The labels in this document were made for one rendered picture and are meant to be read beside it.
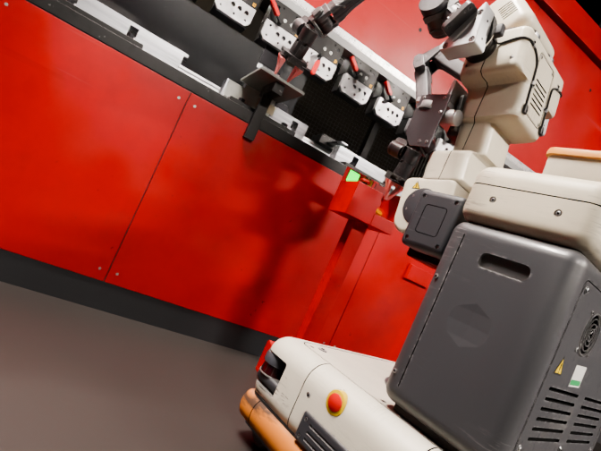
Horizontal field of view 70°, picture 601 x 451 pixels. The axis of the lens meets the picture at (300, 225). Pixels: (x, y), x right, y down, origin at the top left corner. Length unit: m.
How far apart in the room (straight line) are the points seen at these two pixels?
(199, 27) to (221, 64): 0.20
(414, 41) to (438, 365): 1.63
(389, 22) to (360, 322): 1.35
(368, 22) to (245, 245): 1.10
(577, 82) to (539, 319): 2.32
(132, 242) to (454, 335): 1.14
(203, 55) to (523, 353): 1.96
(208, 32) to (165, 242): 1.16
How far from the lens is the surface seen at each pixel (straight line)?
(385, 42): 2.11
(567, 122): 2.95
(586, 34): 3.05
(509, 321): 0.83
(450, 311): 0.87
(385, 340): 2.13
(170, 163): 1.60
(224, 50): 2.36
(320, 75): 1.91
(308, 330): 1.57
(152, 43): 1.76
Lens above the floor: 0.52
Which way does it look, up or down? 2 degrees up
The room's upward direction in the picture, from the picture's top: 24 degrees clockwise
